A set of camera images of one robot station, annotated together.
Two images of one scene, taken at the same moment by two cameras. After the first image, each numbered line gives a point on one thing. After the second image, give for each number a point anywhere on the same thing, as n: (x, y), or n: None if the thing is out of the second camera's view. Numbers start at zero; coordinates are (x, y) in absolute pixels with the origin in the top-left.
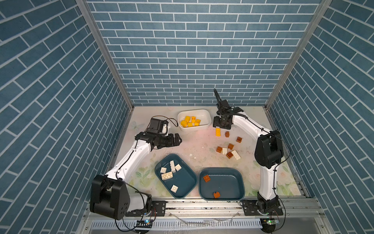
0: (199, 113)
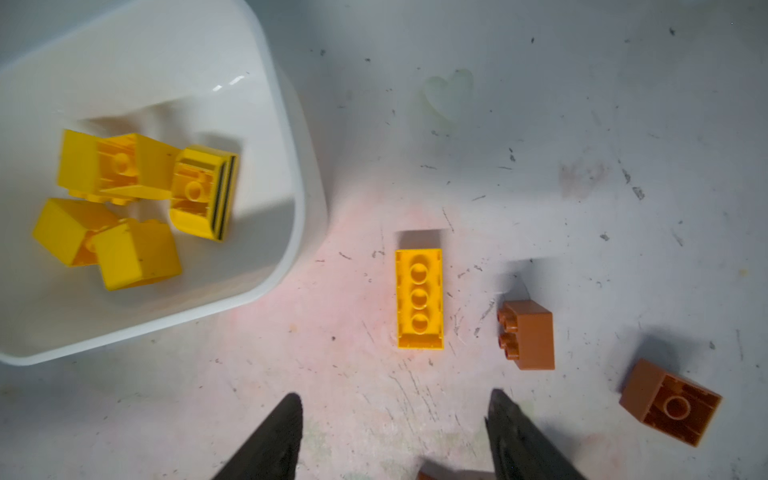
0: (215, 74)
